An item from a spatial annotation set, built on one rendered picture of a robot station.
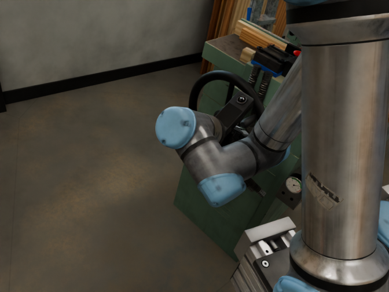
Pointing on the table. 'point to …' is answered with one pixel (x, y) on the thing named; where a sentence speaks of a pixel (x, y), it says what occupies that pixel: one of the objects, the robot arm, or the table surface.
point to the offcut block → (247, 55)
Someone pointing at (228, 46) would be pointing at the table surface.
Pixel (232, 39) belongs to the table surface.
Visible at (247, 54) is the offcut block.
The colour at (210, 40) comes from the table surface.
